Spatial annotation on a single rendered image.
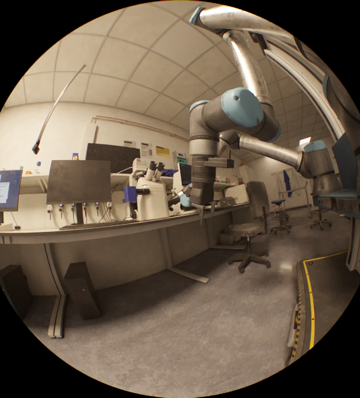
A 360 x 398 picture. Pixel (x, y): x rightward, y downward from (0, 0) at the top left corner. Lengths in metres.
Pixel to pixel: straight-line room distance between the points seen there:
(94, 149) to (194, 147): 1.38
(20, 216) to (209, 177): 1.78
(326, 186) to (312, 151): 0.18
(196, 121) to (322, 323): 0.77
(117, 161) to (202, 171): 1.30
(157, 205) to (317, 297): 1.01
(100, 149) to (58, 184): 0.77
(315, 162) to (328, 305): 0.63
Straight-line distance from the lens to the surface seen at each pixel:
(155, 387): 0.81
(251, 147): 0.93
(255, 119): 0.28
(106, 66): 2.12
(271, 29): 0.37
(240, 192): 2.89
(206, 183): 0.36
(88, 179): 1.03
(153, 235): 1.68
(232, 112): 0.27
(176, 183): 1.52
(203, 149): 0.34
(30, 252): 1.72
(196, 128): 0.36
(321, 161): 0.75
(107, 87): 2.29
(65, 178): 1.06
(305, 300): 0.66
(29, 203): 1.70
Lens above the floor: 0.77
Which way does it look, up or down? 7 degrees up
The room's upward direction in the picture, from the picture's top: 9 degrees counter-clockwise
